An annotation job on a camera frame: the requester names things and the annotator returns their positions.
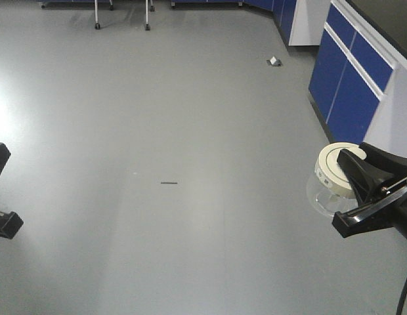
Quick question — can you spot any blue lab cabinet right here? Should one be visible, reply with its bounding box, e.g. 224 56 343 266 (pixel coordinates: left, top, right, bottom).
309 1 407 155

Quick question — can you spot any rolling cart leg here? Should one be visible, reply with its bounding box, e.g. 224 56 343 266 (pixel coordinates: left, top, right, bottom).
145 0 152 31
94 0 101 30

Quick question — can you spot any blue cabinets far wall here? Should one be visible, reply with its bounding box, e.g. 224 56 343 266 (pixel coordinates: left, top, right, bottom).
35 0 332 47

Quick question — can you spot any rolling cart leg left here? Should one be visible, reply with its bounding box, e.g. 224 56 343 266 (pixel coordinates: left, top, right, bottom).
94 0 101 30

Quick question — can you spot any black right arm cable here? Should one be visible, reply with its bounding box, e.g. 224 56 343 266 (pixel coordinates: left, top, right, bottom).
394 262 407 315

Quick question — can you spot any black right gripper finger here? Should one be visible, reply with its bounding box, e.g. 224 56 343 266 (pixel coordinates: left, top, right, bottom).
359 142 407 173
337 149 393 206

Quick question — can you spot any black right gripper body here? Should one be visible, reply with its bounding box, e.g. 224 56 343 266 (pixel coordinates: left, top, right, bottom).
332 178 407 239

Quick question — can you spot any rolling cart leg right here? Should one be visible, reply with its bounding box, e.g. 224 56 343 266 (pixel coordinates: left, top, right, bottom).
145 0 152 31

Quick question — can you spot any floor socket box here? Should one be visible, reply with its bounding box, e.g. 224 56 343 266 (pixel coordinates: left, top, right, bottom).
267 56 282 67

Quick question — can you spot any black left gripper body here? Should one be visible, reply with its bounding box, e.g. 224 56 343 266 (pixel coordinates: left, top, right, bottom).
0 211 24 240

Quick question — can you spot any glass jar with white lid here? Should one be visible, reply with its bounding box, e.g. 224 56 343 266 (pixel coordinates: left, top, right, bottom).
306 142 366 217

